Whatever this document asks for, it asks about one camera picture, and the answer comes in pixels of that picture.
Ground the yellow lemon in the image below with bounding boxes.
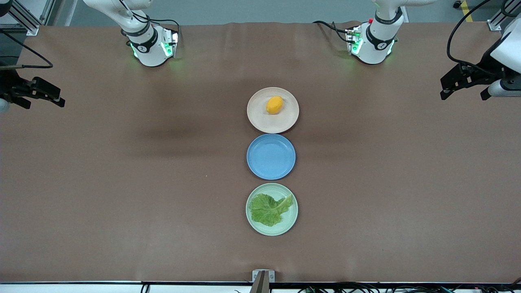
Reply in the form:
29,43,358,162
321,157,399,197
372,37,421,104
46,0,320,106
266,96,284,115

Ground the green lettuce leaf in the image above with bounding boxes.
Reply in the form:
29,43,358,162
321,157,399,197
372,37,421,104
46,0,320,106
249,193,294,227

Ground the brown table mat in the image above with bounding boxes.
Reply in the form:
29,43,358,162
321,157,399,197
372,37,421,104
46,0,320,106
0,21,521,284

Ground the white table edge strip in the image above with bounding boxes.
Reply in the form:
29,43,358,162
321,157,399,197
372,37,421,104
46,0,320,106
0,281,521,293

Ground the beige round plate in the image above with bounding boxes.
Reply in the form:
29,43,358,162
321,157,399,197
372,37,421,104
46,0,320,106
247,87,300,134

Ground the blue round plate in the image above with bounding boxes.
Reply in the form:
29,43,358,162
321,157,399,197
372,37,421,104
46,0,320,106
246,134,296,180

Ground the pale green round plate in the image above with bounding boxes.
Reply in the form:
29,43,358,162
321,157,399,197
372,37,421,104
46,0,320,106
245,183,299,236

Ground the aluminium frame profile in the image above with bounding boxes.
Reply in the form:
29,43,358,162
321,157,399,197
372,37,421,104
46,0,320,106
487,0,521,32
0,0,56,36

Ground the black left base cable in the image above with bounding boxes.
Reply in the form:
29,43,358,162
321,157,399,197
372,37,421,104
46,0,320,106
312,20,351,44

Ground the black base cable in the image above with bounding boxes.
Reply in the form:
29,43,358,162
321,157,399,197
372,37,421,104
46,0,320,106
119,0,182,46
312,20,351,44

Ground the black right base cable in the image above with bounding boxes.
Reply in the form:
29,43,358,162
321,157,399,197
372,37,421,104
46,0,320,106
119,0,182,46

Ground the grey metal bracket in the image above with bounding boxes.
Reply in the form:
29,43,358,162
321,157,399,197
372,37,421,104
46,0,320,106
249,269,276,293

